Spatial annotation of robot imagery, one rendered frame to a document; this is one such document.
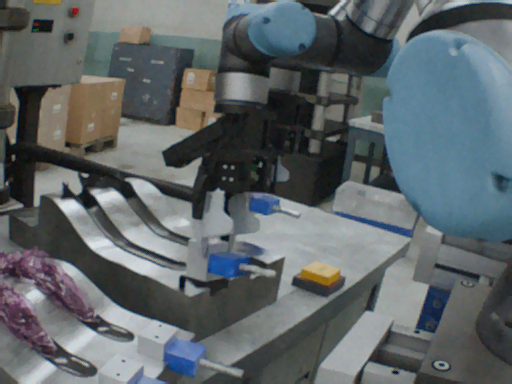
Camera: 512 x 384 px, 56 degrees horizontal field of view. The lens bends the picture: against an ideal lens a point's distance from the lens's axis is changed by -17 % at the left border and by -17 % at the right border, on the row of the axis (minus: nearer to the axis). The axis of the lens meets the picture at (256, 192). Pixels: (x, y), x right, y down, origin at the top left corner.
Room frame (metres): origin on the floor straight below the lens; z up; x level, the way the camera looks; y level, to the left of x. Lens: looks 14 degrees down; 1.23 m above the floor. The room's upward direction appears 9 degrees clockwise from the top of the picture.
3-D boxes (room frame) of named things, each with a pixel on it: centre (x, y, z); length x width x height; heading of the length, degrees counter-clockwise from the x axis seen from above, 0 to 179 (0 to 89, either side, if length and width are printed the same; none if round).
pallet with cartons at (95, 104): (5.54, 2.22, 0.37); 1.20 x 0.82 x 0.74; 77
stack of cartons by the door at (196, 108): (7.60, 0.78, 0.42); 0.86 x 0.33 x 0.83; 69
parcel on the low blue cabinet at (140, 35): (8.02, 2.14, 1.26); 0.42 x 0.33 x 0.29; 69
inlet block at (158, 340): (0.58, 0.04, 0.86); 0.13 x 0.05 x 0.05; 77
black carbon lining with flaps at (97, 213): (0.92, 0.21, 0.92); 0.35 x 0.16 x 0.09; 60
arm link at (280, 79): (1.07, -0.01, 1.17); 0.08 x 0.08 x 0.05
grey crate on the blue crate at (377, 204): (3.86, -0.87, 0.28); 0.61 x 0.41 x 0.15; 69
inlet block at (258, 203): (1.06, -0.03, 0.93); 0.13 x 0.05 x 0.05; 60
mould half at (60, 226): (0.93, 0.22, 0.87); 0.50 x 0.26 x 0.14; 60
